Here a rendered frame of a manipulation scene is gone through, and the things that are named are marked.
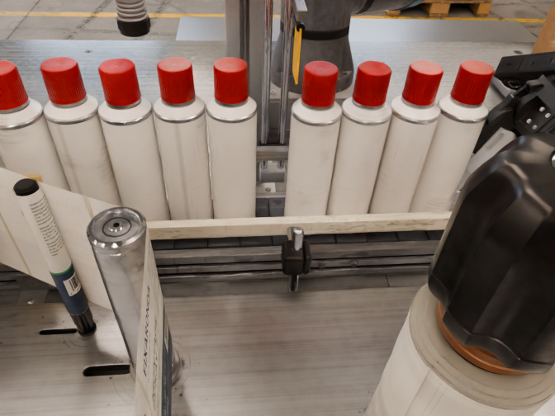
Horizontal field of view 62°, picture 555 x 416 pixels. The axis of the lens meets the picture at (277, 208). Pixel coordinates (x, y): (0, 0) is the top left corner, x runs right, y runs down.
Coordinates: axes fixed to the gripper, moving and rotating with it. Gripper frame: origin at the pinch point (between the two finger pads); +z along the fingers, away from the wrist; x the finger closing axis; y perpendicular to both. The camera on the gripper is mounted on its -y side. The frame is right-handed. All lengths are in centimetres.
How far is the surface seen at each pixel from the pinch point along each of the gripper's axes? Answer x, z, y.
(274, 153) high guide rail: -21.3, 9.5, -2.6
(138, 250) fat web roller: -35.8, 6.7, 20.7
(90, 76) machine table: -43, 37, -47
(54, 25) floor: -79, 153, -282
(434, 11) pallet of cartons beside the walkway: 154, 14, -303
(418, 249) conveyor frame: -2.3, 8.3, 5.9
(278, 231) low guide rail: -18.4, 14.3, 4.7
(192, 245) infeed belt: -25.9, 21.3, 4.3
